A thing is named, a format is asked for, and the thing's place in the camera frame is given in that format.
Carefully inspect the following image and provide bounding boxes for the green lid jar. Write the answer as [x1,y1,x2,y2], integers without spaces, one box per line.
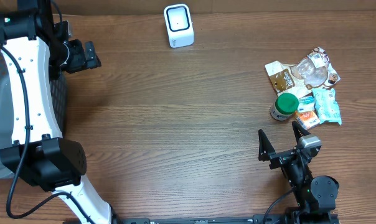
[270,93,299,121]

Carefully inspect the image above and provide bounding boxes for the teal wipes packet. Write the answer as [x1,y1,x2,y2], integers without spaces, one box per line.
[313,88,342,125]

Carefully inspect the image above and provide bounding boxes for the orange tissue pack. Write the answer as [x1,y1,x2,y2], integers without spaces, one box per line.
[294,111,320,130]

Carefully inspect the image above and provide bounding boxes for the clear brown bread bag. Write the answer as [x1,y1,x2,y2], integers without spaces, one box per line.
[265,47,341,98]

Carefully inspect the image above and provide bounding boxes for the white barcode scanner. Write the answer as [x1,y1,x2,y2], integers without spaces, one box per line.
[164,3,194,49]

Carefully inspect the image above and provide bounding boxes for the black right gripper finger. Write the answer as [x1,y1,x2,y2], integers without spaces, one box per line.
[258,129,275,161]
[292,121,310,145]

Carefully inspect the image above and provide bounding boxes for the teal tissue pack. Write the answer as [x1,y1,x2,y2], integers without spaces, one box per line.
[298,96,315,113]

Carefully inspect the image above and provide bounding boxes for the dark grey plastic basket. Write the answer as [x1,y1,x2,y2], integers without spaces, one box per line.
[0,11,68,179]

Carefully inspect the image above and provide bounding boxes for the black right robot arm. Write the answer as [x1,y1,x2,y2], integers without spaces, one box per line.
[253,121,339,224]

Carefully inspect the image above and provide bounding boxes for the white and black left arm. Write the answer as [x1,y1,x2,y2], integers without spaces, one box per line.
[0,0,120,223]

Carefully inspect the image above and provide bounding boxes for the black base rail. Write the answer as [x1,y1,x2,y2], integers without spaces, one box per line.
[121,214,340,224]

